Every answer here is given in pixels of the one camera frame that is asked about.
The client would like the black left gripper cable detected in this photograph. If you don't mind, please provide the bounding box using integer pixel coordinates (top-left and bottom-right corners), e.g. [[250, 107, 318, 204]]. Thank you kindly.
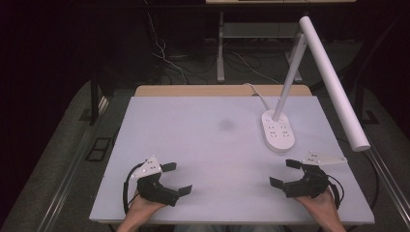
[[122, 161, 145, 216]]

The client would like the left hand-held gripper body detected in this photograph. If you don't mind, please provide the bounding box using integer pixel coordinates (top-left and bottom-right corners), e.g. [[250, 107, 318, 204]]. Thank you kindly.
[[130, 155, 180, 208]]

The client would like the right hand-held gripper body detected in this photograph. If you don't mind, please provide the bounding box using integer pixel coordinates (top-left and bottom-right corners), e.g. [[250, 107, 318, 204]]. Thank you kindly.
[[281, 151, 348, 199]]

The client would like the white desk lamp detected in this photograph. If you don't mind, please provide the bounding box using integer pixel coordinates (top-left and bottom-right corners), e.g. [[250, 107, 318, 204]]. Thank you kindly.
[[260, 15, 371, 155]]

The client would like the grey metal desk frame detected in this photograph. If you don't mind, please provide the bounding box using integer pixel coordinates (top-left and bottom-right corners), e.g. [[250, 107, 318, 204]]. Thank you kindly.
[[216, 11, 305, 84]]

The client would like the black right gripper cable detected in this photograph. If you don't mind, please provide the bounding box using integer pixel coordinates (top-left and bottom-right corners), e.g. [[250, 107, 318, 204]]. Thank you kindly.
[[326, 173, 345, 211]]

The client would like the person's right hand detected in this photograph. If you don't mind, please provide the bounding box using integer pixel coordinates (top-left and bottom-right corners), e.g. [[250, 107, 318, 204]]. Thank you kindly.
[[293, 188, 338, 224]]

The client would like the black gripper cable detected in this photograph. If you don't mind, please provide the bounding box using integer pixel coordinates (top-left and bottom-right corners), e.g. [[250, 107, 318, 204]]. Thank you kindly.
[[122, 161, 145, 216], [326, 173, 345, 211]]

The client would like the thin black floor cable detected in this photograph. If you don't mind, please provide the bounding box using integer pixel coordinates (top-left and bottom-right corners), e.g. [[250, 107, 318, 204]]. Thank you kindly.
[[337, 137, 381, 212]]

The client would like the white floor cable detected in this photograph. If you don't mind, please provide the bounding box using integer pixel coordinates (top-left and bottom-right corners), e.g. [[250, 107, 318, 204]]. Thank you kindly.
[[143, 0, 191, 85]]

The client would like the black metal stand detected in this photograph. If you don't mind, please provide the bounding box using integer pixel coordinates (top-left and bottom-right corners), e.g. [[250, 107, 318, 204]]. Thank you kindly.
[[352, 81, 380, 126], [78, 75, 112, 127]]

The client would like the person's left hand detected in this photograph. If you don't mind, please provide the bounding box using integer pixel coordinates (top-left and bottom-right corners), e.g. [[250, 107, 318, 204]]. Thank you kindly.
[[128, 189, 167, 224]]

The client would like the metal floor rail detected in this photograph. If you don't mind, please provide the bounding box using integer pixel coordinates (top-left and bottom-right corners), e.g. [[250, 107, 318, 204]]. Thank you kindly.
[[366, 146, 410, 230], [35, 96, 110, 232]]

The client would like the black floor frame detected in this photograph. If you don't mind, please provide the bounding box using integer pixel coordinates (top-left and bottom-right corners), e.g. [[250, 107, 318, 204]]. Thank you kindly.
[[84, 136, 113, 162]]

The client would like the white lamp cable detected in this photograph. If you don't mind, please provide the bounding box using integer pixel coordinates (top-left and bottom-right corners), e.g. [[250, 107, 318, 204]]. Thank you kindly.
[[242, 82, 273, 111]]

